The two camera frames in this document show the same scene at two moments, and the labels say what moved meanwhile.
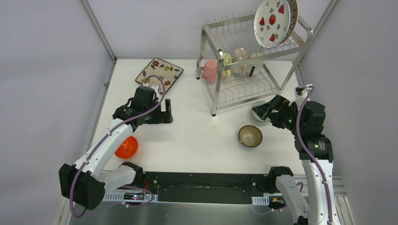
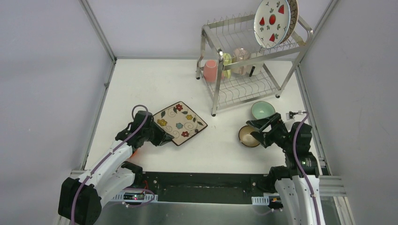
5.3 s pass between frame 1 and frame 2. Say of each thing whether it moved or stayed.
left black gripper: moved
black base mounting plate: stayed
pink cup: stayed
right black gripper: moved
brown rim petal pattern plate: stayed
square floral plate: moved
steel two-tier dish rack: stayed
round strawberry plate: stayed
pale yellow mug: stayed
